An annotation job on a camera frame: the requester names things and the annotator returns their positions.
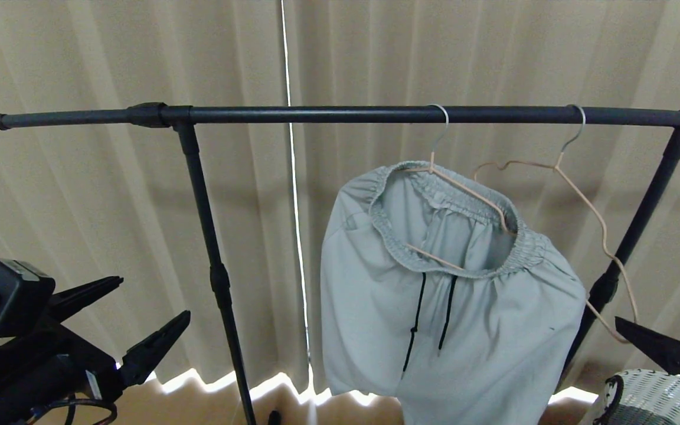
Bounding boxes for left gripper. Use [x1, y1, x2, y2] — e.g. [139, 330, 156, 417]
[0, 276, 192, 425]

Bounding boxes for white laundry basket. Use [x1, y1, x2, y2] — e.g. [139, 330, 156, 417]
[591, 369, 680, 425]

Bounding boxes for pink clothes hanger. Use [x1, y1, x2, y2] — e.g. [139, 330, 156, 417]
[473, 104, 640, 344]
[402, 104, 519, 272]

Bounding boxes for black clothes rack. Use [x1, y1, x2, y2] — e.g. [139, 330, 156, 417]
[0, 102, 680, 425]

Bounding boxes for pale grey shorts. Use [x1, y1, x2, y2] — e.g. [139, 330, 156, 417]
[319, 161, 589, 425]

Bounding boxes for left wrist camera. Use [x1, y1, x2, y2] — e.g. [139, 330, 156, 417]
[0, 258, 56, 355]

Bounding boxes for beige curtain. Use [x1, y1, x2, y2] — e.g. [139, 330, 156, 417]
[0, 0, 680, 408]

